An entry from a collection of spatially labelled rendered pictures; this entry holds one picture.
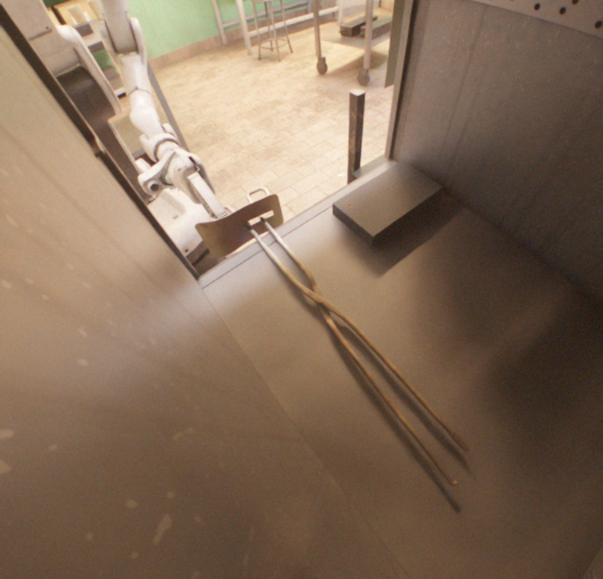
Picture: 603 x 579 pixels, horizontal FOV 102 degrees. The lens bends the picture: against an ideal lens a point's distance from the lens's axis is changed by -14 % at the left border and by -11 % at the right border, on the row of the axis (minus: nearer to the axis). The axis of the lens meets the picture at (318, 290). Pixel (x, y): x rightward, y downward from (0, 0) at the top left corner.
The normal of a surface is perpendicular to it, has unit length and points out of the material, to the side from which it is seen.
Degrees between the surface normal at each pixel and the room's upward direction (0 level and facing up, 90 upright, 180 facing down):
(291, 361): 0
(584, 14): 90
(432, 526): 0
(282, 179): 0
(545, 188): 90
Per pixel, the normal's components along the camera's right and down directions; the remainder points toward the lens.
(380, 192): -0.06, -0.49
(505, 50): -0.78, 0.57
